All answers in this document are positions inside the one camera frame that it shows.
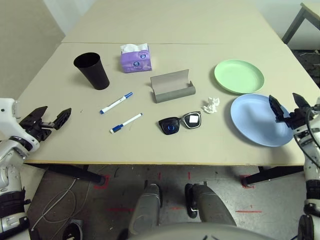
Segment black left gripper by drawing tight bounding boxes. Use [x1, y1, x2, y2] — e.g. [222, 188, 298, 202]
[18, 106, 72, 144]

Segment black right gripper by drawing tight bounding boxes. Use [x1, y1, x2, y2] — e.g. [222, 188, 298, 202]
[268, 92, 314, 131]

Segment blue plate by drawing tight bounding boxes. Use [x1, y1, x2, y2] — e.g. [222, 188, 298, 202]
[229, 93, 294, 148]

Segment white marker with blue cap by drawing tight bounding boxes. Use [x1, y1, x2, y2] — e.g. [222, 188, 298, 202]
[99, 91, 134, 115]
[109, 112, 144, 134]

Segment white tissue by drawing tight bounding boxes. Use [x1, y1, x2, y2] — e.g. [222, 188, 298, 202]
[202, 96, 221, 114]

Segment grey glasses case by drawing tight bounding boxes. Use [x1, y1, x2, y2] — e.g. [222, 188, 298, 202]
[149, 69, 196, 104]

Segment black sunglasses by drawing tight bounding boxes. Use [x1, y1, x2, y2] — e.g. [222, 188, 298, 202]
[158, 111, 202, 136]

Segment white plastic scrap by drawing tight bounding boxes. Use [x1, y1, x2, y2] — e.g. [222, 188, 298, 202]
[299, 49, 320, 57]

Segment green plate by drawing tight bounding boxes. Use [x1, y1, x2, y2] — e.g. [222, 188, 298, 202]
[213, 59, 265, 95]

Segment black table leg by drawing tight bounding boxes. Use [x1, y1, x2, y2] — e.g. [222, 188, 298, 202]
[241, 164, 305, 188]
[24, 163, 106, 186]

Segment black plastic cup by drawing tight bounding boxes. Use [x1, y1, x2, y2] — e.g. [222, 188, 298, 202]
[73, 51, 111, 91]

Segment side table with black legs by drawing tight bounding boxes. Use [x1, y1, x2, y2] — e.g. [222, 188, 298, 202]
[281, 2, 320, 46]

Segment purple tissue pack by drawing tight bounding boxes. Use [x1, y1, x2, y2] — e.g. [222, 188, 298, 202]
[119, 43, 153, 74]

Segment grey robot right leg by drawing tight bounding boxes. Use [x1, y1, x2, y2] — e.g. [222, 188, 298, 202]
[184, 182, 237, 227]

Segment grey robot leg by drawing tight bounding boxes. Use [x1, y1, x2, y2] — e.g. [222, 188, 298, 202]
[127, 183, 163, 237]
[184, 182, 237, 227]

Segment grey robot left leg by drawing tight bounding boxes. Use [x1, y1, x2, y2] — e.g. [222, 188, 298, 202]
[127, 183, 163, 237]

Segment grey robot torso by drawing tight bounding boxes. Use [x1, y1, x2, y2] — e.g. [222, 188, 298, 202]
[124, 221, 273, 240]

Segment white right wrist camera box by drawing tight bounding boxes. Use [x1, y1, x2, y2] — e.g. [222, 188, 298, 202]
[312, 96, 320, 118]

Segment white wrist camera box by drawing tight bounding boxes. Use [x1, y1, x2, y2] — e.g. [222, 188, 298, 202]
[312, 96, 320, 118]
[0, 98, 41, 152]

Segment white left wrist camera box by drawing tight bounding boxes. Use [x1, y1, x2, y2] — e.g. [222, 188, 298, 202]
[0, 98, 41, 152]

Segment white floor cable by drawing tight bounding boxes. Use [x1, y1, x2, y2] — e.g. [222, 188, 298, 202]
[29, 178, 77, 233]

